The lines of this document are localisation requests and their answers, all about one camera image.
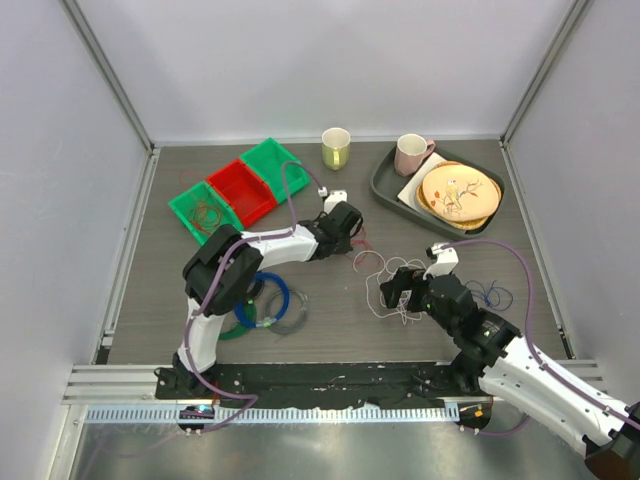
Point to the right aluminium frame post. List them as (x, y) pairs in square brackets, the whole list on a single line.
[(567, 28)]

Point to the white napkin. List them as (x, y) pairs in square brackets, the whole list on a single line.
[(407, 194)]

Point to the red bin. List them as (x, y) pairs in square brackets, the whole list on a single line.
[(244, 191)]

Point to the near green bin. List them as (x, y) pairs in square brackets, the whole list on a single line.
[(202, 211)]

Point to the far green bin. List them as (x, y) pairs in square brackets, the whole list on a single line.
[(266, 160)]

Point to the left aluminium frame post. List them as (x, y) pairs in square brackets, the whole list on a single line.
[(95, 50)]

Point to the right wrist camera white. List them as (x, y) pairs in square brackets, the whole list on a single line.
[(444, 259)]

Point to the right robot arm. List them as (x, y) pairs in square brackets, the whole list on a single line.
[(496, 358)]

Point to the slotted cable duct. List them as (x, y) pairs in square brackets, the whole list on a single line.
[(184, 415)]

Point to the dark grey tray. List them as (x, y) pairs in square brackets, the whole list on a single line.
[(386, 185)]

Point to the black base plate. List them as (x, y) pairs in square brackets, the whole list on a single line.
[(327, 386)]

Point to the green bin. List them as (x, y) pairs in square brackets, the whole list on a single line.
[(266, 160), (202, 211)]

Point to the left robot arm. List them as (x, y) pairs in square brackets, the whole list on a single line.
[(218, 276)]

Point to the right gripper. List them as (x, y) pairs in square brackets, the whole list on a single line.
[(405, 279)]

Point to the lower wooden plate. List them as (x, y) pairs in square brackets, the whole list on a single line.
[(425, 205)]

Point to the pink mug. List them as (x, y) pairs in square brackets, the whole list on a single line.
[(411, 151)]

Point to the bird pattern plate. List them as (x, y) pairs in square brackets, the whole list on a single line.
[(460, 192)]

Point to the yellow-green mug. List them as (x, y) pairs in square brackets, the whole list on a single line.
[(335, 147)]

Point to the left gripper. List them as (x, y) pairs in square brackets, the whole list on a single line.
[(344, 247)]

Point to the aluminium frame post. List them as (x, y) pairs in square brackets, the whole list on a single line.
[(567, 28), (95, 50)]

